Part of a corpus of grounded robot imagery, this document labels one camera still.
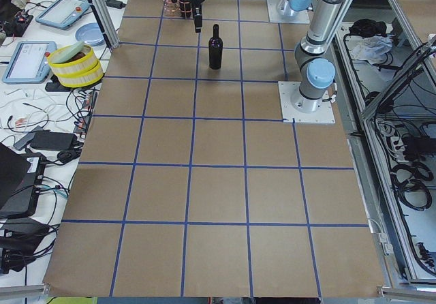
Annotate black laptop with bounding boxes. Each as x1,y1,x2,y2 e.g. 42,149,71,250
1,145,46,219

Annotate near teach pendant tablet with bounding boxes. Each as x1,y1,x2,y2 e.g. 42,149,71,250
2,41,57,85

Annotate dark glass wine bottle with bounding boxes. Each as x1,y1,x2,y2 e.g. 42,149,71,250
208,24,223,70

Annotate black power brick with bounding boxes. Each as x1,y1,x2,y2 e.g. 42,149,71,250
30,131,77,151

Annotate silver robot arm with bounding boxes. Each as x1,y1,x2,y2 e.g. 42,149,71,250
290,0,353,113
276,0,311,20

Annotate aluminium frame post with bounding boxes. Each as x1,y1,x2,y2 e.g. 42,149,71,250
87,0,120,51

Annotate teach pendant tablet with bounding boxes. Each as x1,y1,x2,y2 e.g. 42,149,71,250
2,41,57,85
35,0,90,30

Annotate blue plate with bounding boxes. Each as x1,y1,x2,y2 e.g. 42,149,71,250
75,22,105,46

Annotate far teach pendant tablet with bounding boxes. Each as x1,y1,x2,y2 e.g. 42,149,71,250
35,0,90,30

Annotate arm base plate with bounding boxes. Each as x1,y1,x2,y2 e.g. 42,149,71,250
266,0,310,25
278,81,335,125

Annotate black power adapter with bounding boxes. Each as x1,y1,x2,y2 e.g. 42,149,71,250
105,0,126,9

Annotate yellow bamboo steamer stack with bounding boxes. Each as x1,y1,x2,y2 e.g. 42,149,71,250
47,41,104,88

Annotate copper wire wine basket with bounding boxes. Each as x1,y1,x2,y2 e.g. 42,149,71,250
164,0,181,17

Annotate white cloth rag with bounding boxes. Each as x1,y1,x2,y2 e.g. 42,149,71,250
350,36,392,64

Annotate dark bottle in basket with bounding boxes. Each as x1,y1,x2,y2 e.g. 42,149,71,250
178,0,192,19

